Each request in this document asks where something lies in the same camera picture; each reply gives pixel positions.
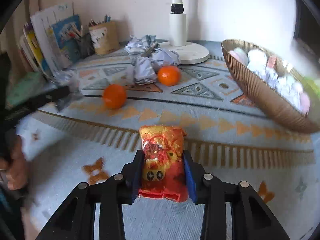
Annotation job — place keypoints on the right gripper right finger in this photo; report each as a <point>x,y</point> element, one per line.
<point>251,217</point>

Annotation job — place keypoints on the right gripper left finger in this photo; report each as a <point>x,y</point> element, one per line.
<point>74,218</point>

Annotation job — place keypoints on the orange red snack bag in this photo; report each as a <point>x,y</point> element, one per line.
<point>163,175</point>

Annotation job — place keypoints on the orange mandarin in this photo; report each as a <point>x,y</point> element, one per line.
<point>114,96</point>
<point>169,75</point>

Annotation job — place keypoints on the gold ribbed bowl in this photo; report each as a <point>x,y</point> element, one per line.
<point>268,100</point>

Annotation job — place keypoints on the white paper ball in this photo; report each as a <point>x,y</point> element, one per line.
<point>263,66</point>

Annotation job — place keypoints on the left hand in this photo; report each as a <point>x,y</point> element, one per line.
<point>16,171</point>

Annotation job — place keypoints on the green flat book stack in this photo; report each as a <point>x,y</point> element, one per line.
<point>29,86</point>

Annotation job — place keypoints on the upright stack of books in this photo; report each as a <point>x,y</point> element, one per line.
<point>51,32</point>

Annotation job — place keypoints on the patterned woven table mat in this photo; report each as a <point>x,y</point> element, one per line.
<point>230,151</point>

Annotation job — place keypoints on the black mesh pen cup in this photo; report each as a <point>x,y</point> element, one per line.
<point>85,46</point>

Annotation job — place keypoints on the bamboo pen holder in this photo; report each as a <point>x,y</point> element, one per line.
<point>104,38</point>

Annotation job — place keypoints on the crumpled plaid paper pile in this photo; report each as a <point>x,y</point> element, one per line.
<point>147,57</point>

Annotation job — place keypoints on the white desk lamp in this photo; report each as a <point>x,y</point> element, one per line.
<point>189,52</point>

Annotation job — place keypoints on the black monitor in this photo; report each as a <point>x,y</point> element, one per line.
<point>307,26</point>

